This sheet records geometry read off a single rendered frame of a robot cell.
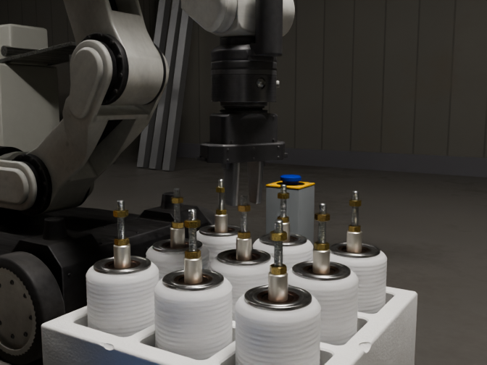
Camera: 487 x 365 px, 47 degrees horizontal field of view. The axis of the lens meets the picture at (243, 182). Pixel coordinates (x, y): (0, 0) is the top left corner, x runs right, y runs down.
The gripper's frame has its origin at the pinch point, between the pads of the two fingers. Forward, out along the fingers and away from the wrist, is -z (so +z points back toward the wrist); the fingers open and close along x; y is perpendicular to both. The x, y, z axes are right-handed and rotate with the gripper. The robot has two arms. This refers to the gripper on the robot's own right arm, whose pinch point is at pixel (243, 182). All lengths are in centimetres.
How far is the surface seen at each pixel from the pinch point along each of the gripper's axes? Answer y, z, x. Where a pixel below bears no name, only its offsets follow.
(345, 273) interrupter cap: 13.5, -10.3, -7.2
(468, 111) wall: -172, 5, -259
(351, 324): 14.9, -16.6, -7.2
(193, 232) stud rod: 6.1, -4.6, 10.4
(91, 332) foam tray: -1.4, -17.9, 21.2
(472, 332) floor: -5, -36, -57
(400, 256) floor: -54, -36, -85
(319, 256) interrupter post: 11.1, -8.5, -4.9
